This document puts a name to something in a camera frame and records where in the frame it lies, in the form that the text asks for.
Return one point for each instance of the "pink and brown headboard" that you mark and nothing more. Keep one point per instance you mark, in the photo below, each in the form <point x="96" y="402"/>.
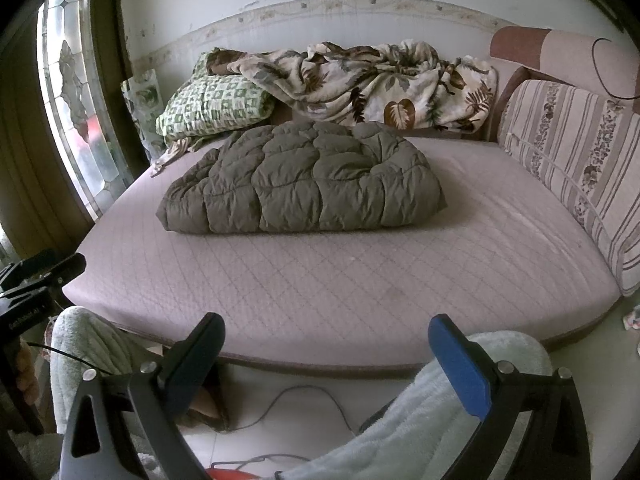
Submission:
<point x="560" y="50"/>

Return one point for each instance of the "leaf print blanket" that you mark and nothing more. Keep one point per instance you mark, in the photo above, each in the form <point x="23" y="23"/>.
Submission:
<point x="375" y="90"/>

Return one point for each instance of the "striped floral back cushion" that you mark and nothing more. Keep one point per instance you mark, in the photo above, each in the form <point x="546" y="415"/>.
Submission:
<point x="575" y="160"/>

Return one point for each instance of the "white floral cloth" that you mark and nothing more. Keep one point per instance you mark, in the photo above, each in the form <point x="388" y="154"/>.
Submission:
<point x="142" y="105"/>

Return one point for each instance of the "stained glass window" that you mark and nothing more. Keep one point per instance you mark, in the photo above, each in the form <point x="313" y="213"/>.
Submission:
<point x="75" y="100"/>

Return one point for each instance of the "olive puffer jacket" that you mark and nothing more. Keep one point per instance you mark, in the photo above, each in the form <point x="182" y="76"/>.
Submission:
<point x="300" y="180"/>

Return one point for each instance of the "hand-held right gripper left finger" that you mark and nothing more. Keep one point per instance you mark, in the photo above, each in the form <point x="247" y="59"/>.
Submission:
<point x="195" y="360"/>

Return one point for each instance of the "green checkered pillow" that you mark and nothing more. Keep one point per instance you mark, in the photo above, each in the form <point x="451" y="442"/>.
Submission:
<point x="210" y="102"/>

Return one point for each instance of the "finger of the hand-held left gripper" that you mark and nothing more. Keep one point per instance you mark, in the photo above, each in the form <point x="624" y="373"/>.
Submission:
<point x="55" y="275"/>

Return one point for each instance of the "person's left leg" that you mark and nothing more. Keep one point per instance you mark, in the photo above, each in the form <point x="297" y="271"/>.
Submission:
<point x="90" y="340"/>

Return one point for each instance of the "red floor item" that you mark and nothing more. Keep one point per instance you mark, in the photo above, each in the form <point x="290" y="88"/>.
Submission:
<point x="225" y="474"/>

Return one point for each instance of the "small patterned cloth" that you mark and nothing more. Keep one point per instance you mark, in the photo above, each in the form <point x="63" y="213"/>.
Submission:
<point x="632" y="317"/>

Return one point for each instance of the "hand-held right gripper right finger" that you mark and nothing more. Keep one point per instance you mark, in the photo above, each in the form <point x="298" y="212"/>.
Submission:
<point x="457" y="365"/>

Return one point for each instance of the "pink quilted bed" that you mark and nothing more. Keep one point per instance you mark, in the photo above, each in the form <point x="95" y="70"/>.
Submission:
<point x="350" y="285"/>

